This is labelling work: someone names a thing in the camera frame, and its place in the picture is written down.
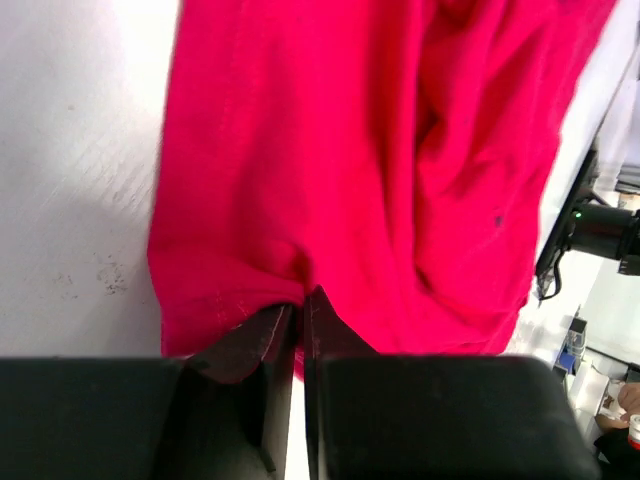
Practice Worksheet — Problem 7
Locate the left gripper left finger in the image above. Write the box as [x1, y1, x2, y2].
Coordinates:
[164, 305, 295, 475]

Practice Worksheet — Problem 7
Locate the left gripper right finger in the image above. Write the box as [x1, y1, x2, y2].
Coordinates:
[302, 291, 377, 480]

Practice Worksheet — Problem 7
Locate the magenta t shirt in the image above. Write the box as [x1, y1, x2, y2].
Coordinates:
[148, 1, 613, 357]

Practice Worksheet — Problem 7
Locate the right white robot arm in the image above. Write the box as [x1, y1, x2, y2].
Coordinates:
[535, 149, 639, 302]

